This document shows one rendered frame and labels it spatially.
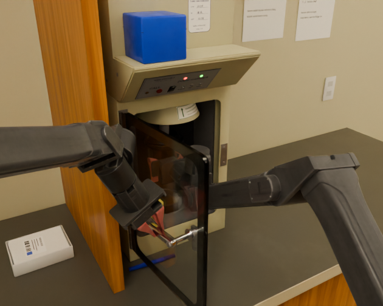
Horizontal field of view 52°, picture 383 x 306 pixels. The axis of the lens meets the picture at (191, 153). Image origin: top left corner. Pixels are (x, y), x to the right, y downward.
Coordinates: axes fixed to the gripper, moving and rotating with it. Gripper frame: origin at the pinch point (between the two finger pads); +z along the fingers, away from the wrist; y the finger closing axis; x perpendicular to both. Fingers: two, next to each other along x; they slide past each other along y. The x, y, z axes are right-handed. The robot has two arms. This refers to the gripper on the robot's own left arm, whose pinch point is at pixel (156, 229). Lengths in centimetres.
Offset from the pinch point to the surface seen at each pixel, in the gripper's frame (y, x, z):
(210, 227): -16.7, -20.5, 34.1
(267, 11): -92, -57, 7
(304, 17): -109, -55, 19
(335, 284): -33, 8, 59
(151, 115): -19.9, -26.6, -6.2
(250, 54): -41.4, -7.4, -13.9
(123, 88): -14.0, -16.5, -21.6
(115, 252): 9.1, -14.2, 10.0
